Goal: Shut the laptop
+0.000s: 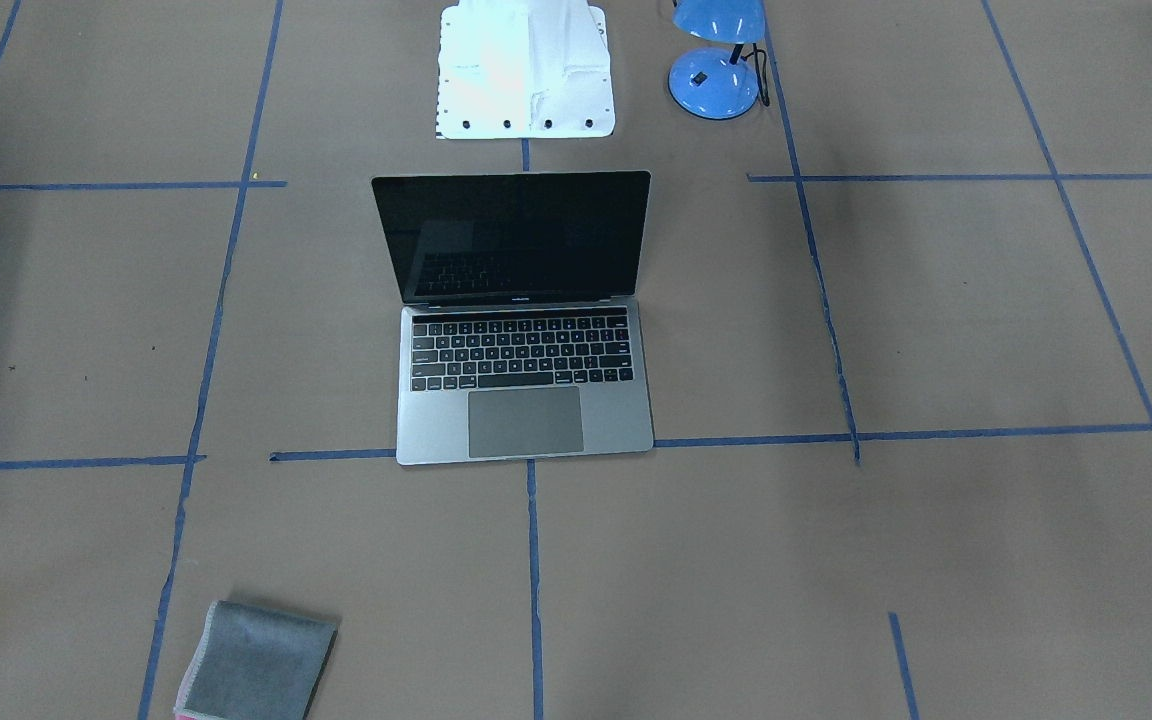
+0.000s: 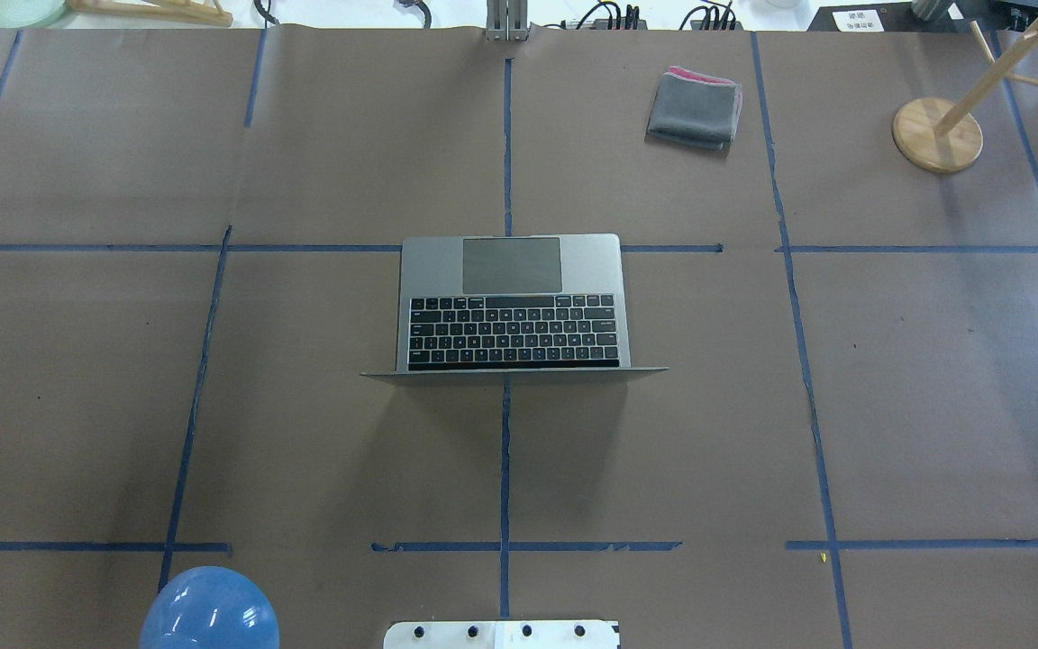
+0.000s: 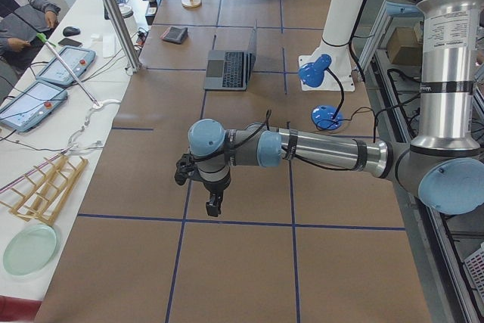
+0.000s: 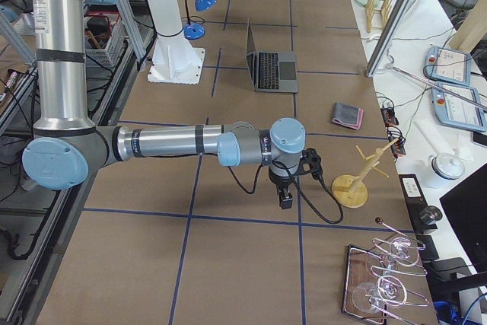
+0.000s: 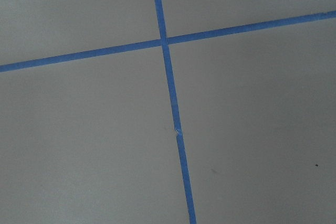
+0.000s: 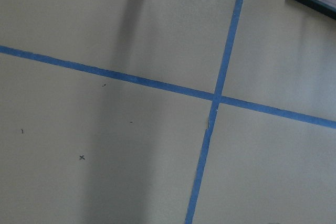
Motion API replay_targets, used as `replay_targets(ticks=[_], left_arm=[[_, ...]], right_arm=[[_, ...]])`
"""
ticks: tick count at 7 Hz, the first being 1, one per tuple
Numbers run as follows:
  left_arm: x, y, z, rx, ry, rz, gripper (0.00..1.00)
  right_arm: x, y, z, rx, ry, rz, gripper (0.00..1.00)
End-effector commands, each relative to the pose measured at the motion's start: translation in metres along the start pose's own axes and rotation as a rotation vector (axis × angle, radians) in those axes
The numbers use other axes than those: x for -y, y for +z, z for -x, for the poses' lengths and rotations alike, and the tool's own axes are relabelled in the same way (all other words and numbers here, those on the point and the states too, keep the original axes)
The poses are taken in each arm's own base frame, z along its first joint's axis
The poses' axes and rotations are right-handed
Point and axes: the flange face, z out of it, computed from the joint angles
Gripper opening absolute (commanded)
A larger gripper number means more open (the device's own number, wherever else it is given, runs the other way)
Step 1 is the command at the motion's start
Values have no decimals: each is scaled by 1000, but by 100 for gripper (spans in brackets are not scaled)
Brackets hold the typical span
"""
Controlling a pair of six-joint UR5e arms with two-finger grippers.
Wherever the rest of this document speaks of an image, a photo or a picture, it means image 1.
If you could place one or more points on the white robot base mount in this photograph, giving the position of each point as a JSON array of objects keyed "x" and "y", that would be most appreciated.
[{"x": 524, "y": 69}]

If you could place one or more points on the blue desk lamp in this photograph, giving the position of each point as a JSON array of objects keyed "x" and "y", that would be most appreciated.
[{"x": 726, "y": 78}]

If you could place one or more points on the grey laptop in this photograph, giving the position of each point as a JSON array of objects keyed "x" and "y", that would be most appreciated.
[{"x": 520, "y": 334}]

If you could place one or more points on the grey folded cloth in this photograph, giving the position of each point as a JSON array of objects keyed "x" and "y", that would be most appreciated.
[{"x": 254, "y": 663}]

